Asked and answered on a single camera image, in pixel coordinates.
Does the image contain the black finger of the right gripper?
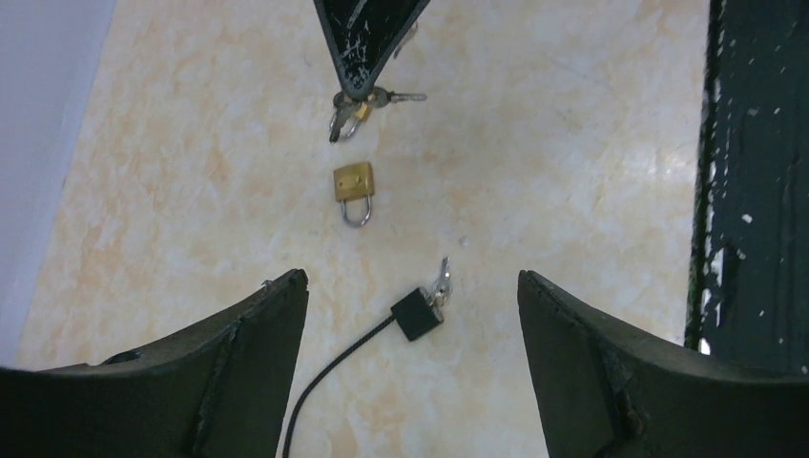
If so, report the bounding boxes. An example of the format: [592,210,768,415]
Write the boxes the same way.
[314,0,429,100]

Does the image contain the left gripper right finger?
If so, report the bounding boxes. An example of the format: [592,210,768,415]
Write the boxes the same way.
[517,270,808,457]

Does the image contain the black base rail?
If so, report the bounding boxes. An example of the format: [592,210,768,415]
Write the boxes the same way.
[685,0,808,377]

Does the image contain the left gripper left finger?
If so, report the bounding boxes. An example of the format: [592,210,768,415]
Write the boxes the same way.
[1,269,309,457]

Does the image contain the key ring with keys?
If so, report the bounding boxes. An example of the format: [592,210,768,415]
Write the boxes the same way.
[327,85,428,144]

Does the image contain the brass padlock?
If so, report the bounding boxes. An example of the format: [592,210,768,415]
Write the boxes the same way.
[333,161,375,228]

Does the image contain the black cable lock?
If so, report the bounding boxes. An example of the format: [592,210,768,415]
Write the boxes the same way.
[281,287,444,458]

